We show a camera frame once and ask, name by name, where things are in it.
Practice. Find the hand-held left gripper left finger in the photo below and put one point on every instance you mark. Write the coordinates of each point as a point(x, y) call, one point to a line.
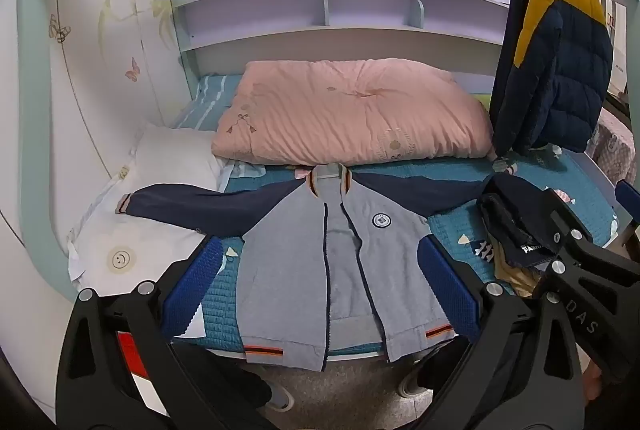
point(192, 290)

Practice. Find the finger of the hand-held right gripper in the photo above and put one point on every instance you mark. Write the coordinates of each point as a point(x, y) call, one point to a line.
point(630, 220)
point(610, 300)

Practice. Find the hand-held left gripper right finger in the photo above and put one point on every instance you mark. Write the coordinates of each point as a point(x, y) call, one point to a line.
point(447, 290)

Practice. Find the grey and navy jacket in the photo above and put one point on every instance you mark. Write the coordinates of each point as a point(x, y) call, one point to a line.
point(295, 260)

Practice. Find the pile of dark clothes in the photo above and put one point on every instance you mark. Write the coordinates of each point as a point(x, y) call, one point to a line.
point(520, 220)

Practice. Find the person's right hand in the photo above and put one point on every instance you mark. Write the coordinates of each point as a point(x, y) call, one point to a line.
point(592, 382)

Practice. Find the teal quilted bed cover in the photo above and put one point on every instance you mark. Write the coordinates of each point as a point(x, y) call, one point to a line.
point(450, 225)

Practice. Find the pink checkered tablecloth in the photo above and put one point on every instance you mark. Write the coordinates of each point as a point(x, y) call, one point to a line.
point(610, 144)

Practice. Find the red and white object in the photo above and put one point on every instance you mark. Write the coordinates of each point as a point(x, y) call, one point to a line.
point(132, 355)

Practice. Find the white pillow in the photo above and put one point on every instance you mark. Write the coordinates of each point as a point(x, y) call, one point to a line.
point(160, 169)

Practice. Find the white shoe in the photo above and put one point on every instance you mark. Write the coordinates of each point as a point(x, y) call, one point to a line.
point(282, 399)

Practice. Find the yellow and navy puffer jacket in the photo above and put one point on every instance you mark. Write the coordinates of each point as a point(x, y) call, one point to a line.
point(570, 69)

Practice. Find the dark hanging jacket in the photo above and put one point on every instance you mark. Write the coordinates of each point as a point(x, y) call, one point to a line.
point(510, 74)

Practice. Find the blue striped sheet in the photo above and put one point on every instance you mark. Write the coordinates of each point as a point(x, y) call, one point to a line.
point(210, 99)

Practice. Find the pink quilt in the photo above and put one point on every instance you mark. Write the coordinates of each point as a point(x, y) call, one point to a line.
point(350, 109)

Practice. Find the white wardrobe with butterfly print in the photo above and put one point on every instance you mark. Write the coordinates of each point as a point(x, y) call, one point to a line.
point(110, 74)

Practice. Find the mint green bed frame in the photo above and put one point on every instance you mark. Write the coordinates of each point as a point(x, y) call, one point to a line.
point(30, 109)

